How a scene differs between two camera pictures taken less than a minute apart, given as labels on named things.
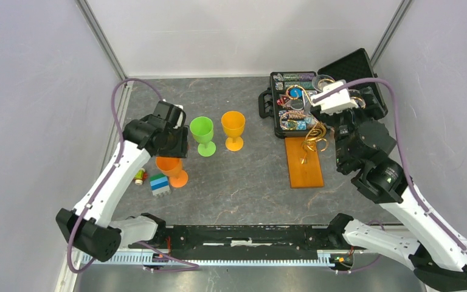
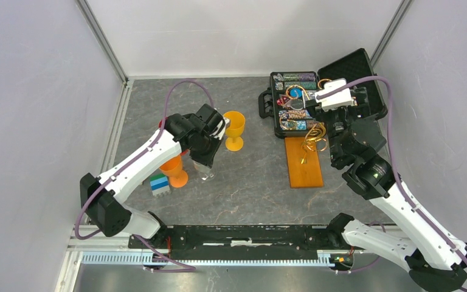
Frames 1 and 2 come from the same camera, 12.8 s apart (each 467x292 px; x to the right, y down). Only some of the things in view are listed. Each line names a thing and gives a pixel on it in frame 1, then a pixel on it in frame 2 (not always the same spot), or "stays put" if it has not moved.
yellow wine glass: [233, 122] stays put
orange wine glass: [172, 166] stays put
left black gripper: [181, 149] to [208, 160]
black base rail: [250, 239] stays put
